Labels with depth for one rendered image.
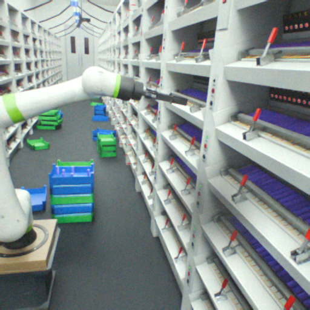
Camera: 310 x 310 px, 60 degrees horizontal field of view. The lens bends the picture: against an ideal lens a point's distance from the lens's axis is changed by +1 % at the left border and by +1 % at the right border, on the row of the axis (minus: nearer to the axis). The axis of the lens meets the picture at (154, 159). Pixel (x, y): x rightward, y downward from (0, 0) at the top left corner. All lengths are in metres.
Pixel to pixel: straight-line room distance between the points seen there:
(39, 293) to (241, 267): 0.98
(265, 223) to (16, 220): 0.88
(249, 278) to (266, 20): 0.80
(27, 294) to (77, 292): 0.25
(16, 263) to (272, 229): 1.03
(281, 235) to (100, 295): 1.09
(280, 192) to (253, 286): 0.29
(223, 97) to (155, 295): 1.10
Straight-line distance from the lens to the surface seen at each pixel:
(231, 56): 0.95
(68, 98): 1.18
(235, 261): 0.97
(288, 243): 0.75
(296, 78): 0.68
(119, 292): 1.61
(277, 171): 0.71
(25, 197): 1.32
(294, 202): 0.84
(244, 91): 0.99
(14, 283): 1.50
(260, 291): 0.90
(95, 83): 1.04
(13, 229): 1.19
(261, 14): 1.01
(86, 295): 1.61
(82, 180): 1.98
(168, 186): 1.76
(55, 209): 2.11
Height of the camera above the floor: 1.17
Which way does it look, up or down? 20 degrees down
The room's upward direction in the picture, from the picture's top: 4 degrees clockwise
